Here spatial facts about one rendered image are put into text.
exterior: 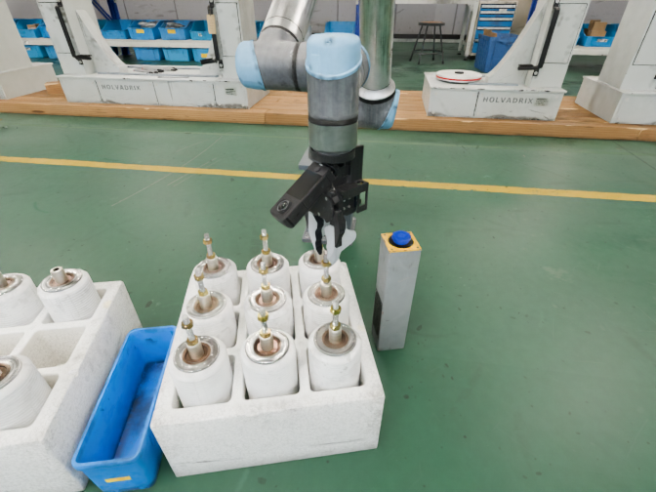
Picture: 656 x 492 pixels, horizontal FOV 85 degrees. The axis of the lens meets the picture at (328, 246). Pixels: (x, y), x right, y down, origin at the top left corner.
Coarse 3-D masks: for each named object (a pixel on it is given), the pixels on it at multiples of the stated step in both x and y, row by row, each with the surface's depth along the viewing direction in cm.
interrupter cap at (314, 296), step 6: (318, 282) 75; (336, 282) 75; (312, 288) 74; (318, 288) 74; (336, 288) 74; (342, 288) 74; (312, 294) 72; (318, 294) 73; (336, 294) 73; (342, 294) 73; (312, 300) 71; (318, 300) 71; (324, 300) 71; (330, 300) 71; (342, 300) 71; (318, 306) 70; (324, 306) 70; (330, 306) 70
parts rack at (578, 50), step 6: (534, 0) 450; (534, 6) 453; (528, 18) 459; (576, 48) 425; (582, 48) 424; (588, 48) 423; (594, 48) 422; (600, 48) 421; (606, 48) 420; (576, 54) 427; (582, 54) 427; (588, 54) 426; (594, 54) 425; (600, 54) 424; (606, 54) 423
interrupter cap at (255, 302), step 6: (258, 288) 74; (276, 288) 74; (252, 294) 72; (258, 294) 73; (276, 294) 73; (282, 294) 73; (252, 300) 71; (258, 300) 71; (276, 300) 71; (282, 300) 71; (252, 306) 70; (258, 306) 70; (264, 306) 70; (270, 306) 70; (276, 306) 70; (282, 306) 70
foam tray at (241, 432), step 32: (192, 288) 85; (352, 288) 85; (352, 320) 77; (160, 416) 59; (192, 416) 59; (224, 416) 59; (256, 416) 60; (288, 416) 61; (320, 416) 63; (352, 416) 64; (192, 448) 63; (224, 448) 64; (256, 448) 66; (288, 448) 68; (320, 448) 69; (352, 448) 71
